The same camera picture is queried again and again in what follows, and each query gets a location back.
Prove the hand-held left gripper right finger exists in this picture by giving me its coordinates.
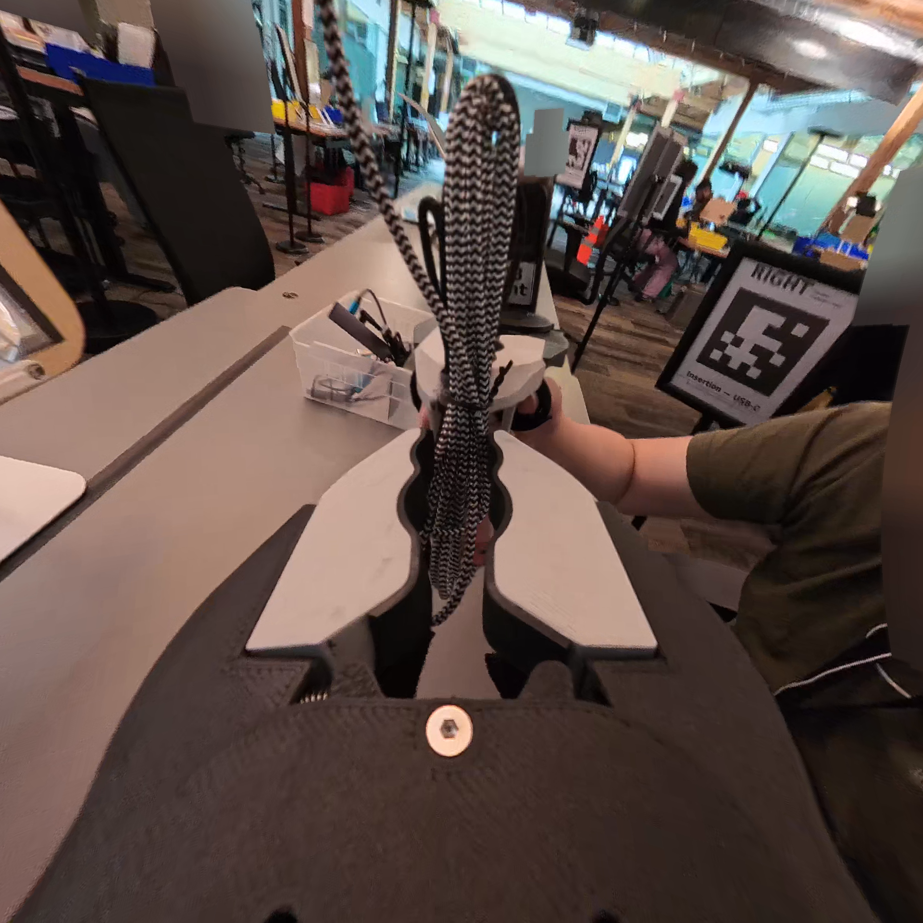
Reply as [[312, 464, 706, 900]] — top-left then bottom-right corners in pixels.
[[485, 431, 660, 657]]

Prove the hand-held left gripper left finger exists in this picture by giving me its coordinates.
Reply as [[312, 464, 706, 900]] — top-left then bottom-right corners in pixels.
[[244, 429, 434, 657]]

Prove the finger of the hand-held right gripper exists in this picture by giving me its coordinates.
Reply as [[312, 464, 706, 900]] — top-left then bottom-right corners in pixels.
[[413, 334, 454, 415], [492, 335, 549, 415]]

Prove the black white braided cable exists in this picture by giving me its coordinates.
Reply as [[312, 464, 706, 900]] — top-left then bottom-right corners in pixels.
[[317, 0, 524, 628]]

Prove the blue braided multi-head cable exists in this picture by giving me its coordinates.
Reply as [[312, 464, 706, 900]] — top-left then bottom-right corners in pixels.
[[309, 292, 405, 412]]

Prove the clear plastic bin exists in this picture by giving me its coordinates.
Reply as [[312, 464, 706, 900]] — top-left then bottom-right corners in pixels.
[[288, 290, 442, 431]]

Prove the person's right hand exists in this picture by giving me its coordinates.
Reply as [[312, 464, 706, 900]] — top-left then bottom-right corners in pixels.
[[515, 412, 615, 507]]

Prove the framed marker sign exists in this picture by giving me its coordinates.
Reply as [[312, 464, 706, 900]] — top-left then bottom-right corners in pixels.
[[655, 241, 866, 428], [561, 119, 603, 190]]

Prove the red plastic bin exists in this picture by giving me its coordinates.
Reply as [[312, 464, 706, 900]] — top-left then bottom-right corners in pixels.
[[309, 166, 356, 216]]

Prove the white tablet stand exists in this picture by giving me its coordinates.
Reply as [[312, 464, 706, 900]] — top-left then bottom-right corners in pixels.
[[0, 456, 87, 563]]

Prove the black floor lamp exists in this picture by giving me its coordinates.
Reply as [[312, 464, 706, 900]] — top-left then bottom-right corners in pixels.
[[757, 128, 845, 239]]

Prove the black pole stand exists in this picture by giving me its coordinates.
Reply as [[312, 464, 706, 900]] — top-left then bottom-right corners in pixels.
[[75, 299, 160, 354]]

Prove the blue storage bin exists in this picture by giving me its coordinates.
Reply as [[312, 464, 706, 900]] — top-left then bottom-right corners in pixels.
[[45, 43, 156, 87]]

